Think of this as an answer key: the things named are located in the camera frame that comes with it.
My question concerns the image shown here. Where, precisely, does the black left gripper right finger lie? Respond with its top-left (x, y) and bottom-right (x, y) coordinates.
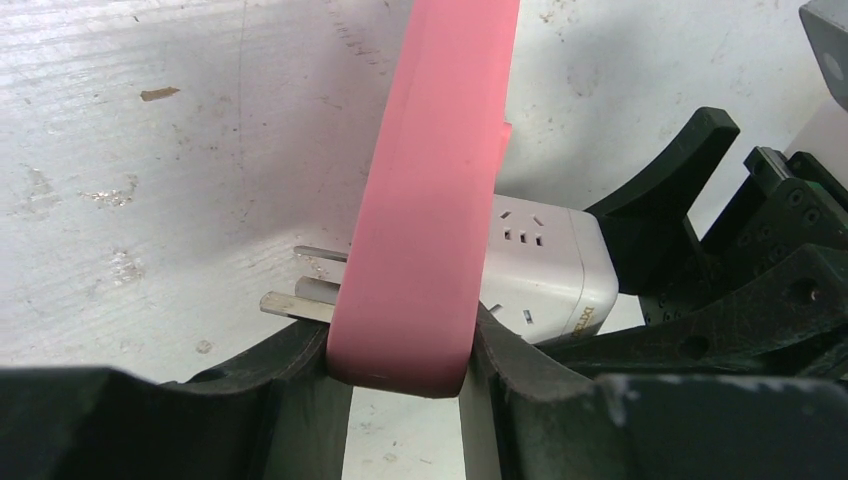
top-left (459, 308), bottom-right (847, 479)

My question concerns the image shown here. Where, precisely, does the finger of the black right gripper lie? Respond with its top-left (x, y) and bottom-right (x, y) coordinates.
top-left (585, 107), bottom-right (740, 295)
top-left (540, 245), bottom-right (847, 379)

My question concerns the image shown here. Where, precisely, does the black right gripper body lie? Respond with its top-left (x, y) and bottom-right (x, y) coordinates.
top-left (639, 147), bottom-right (847, 326)

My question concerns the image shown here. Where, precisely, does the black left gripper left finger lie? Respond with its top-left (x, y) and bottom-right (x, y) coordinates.
top-left (1, 322), bottom-right (352, 479)

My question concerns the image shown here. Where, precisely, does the white cube socket with tiger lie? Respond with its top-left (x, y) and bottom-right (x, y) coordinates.
top-left (259, 193), bottom-right (621, 346)

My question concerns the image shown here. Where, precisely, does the pink triangular socket base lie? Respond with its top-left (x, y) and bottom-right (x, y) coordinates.
top-left (326, 1), bottom-right (519, 398)

